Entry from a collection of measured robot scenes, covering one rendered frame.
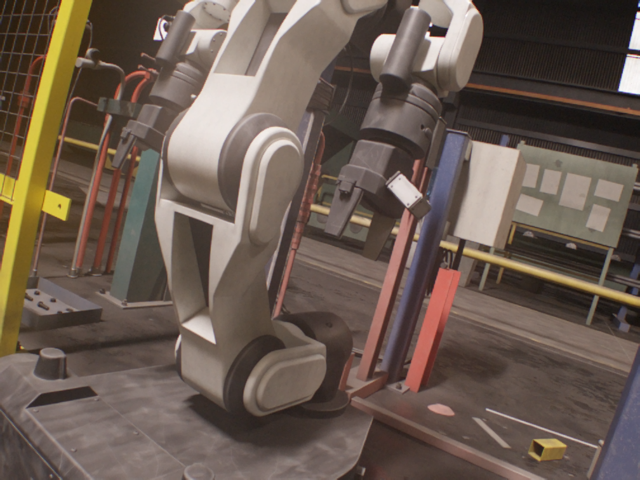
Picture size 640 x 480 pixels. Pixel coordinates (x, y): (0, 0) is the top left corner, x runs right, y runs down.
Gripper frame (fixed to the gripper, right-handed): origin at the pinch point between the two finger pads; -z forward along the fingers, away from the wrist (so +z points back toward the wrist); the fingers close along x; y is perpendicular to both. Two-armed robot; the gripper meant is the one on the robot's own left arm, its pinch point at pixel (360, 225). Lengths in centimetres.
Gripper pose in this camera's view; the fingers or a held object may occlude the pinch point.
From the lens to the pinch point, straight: 59.6
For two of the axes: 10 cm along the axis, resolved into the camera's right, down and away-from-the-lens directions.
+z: 3.6, -9.3, 0.8
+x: -4.7, -2.6, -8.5
